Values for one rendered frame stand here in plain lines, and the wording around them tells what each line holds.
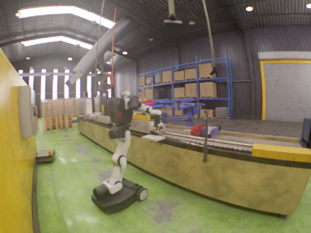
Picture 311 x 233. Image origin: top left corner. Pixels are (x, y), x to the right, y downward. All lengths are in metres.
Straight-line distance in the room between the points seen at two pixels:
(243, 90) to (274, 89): 2.74
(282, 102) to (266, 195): 10.49
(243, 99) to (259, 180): 10.58
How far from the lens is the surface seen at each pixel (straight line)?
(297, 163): 1.64
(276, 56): 11.98
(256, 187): 1.72
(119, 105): 1.60
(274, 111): 11.85
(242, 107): 11.96
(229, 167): 1.65
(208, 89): 11.27
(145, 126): 2.29
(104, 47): 10.15
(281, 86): 11.97
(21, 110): 2.34
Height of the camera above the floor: 1.31
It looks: 6 degrees down
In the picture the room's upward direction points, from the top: 1 degrees counter-clockwise
